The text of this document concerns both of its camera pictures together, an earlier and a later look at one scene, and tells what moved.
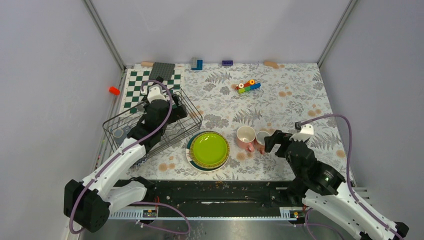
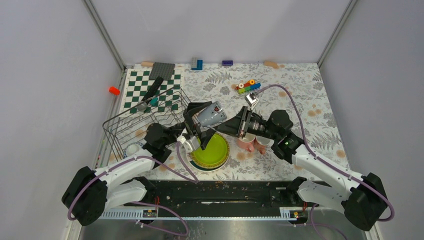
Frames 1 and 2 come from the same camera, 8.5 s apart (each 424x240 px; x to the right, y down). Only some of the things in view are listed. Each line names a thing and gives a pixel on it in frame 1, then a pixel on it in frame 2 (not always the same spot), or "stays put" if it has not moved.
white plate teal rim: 188,155 stays put
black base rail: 183,194 stays put
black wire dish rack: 118,128 stays put
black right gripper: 278,137 to 235,126
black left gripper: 179,112 to 189,115
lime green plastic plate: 210,149 stays put
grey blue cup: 121,133 to 212,114
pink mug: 245,136 stays put
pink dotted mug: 259,141 stays put
